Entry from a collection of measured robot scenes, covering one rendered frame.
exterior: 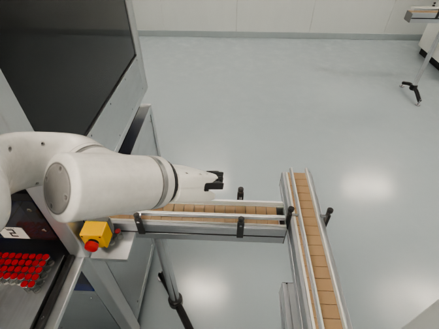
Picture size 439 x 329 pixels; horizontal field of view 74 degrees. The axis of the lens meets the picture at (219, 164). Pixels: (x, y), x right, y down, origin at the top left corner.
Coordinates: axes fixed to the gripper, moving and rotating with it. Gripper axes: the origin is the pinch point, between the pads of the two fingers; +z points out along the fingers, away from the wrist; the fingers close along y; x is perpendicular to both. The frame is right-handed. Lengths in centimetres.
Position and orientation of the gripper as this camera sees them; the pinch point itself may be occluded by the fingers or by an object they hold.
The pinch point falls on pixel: (213, 179)
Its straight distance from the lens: 59.7
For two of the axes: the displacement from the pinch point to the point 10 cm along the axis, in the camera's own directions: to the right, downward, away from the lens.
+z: 5.6, 0.1, 8.3
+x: 1.7, -9.8, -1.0
